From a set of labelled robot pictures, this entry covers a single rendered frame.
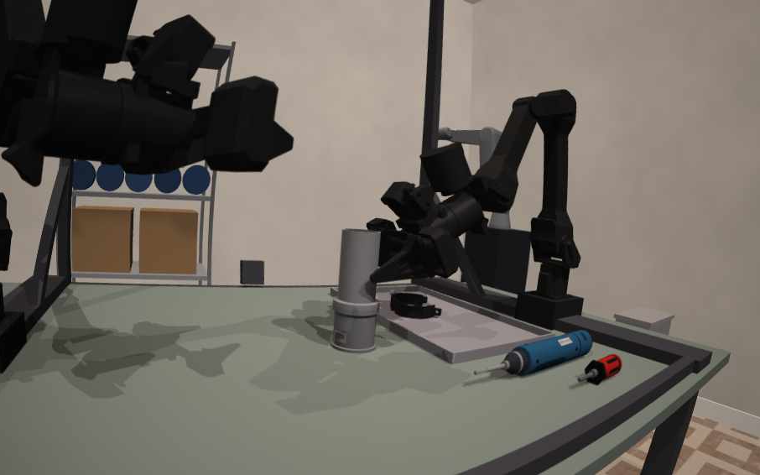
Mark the blue screwdriver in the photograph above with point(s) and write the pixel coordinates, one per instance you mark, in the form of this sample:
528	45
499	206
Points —
536	356

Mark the red screwdriver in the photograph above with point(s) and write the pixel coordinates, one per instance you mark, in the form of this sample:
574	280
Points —
596	371

